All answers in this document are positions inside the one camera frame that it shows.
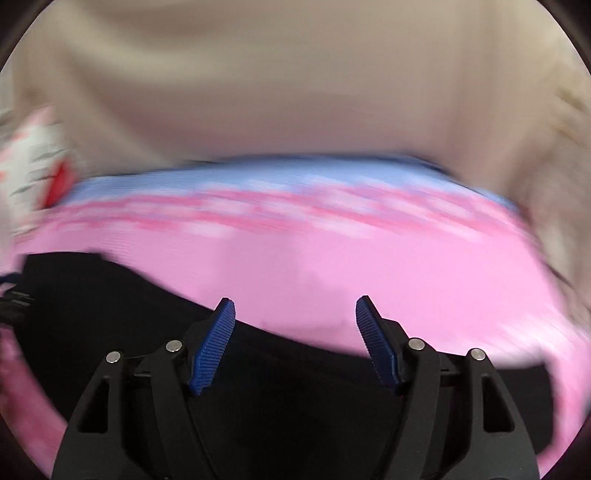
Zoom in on pink printed blanket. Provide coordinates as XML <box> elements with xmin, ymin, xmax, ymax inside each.
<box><xmin>0</xmin><ymin>154</ymin><xmax>591</xmax><ymax>480</ymax></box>

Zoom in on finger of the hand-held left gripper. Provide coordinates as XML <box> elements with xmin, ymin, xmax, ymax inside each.
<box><xmin>0</xmin><ymin>272</ymin><xmax>37</xmax><ymax>326</ymax></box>

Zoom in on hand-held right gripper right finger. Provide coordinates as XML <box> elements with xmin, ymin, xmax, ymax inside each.
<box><xmin>355</xmin><ymin>295</ymin><xmax>541</xmax><ymax>480</ymax></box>

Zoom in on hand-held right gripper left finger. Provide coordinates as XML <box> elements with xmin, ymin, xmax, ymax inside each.
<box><xmin>52</xmin><ymin>298</ymin><xmax>236</xmax><ymax>480</ymax></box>

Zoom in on pink white printed pillow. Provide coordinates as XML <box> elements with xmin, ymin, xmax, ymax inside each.
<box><xmin>0</xmin><ymin>104</ymin><xmax>80</xmax><ymax>224</ymax></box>

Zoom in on black pants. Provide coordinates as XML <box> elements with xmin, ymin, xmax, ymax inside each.
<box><xmin>9</xmin><ymin>251</ymin><xmax>555</xmax><ymax>480</ymax></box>

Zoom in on beige curtain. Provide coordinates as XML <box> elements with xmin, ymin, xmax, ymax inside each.
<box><xmin>0</xmin><ymin>0</ymin><xmax>591</xmax><ymax>324</ymax></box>

